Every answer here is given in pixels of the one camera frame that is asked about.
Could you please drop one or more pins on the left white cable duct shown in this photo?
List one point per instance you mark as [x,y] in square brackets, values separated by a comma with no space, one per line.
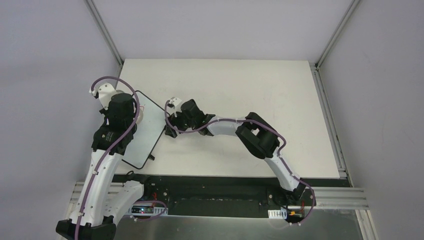
[147,210]

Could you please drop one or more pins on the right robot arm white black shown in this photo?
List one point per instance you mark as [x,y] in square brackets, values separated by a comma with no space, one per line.
[259,138]

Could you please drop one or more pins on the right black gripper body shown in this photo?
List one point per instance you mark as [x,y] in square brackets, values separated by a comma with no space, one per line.
[171,129]

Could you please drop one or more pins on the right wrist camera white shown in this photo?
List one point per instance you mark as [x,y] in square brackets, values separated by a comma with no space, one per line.
[174,102]

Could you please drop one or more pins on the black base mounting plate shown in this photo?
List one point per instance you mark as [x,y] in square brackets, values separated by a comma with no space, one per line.
[233,197]

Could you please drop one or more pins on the white cable duct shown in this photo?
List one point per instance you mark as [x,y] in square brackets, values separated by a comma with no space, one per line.
[278,214]
[147,210]

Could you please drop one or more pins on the silver mesh sponge eraser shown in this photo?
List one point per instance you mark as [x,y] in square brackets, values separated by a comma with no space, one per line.
[140,114]

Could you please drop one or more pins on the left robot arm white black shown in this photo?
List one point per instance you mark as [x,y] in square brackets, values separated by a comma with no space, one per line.
[95,216]

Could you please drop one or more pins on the right white cable duct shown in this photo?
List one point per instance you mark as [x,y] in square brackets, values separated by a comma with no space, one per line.
[278,214]

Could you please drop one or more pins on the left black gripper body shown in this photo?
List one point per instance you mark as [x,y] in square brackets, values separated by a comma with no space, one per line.
[103,110]

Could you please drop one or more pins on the small black-framed whiteboard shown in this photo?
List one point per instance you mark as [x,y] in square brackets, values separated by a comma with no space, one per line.
[148,133]

